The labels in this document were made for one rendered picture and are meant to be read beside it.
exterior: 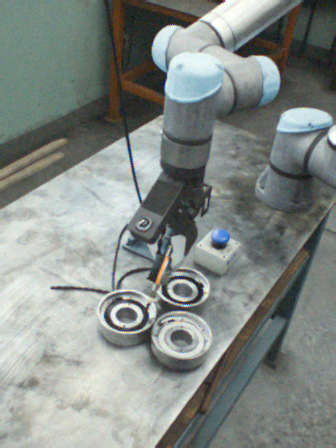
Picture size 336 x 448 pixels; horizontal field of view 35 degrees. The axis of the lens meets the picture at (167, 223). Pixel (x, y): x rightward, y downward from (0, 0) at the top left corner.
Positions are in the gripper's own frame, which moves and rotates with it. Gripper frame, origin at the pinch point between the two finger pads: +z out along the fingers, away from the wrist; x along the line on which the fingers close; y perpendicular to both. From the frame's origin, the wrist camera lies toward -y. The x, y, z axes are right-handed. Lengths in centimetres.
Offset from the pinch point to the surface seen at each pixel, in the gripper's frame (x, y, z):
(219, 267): -4.5, 16.9, 11.2
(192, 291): -3.4, 6.9, 10.6
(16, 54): 154, 125, 38
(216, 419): -11, 23, 69
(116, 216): 23.5, 20.3, 13.1
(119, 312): 5.2, -5.2, 11.1
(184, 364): -10.3, -9.0, 10.5
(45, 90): 153, 144, 63
